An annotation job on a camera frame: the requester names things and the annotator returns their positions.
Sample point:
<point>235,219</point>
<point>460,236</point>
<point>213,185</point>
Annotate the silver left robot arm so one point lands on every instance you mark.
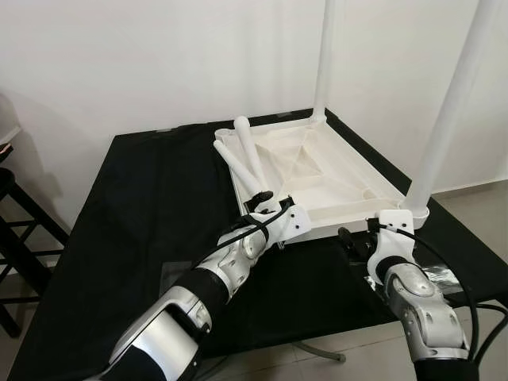
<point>198,286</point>

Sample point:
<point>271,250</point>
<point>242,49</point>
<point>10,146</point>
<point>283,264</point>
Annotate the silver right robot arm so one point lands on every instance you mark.
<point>421,317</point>

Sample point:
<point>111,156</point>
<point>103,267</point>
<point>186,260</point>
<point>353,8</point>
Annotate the white plastic table top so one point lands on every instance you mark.
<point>333,175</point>

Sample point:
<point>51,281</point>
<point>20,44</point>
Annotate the grey metal table leg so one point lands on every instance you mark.
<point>321,352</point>

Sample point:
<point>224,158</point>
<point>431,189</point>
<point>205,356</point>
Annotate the black tablecloth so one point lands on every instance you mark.
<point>119,222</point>

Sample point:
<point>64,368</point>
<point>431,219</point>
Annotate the black round stool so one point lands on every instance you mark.
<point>24,230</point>

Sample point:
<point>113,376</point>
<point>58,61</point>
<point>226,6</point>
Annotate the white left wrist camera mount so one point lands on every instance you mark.
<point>292,222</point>

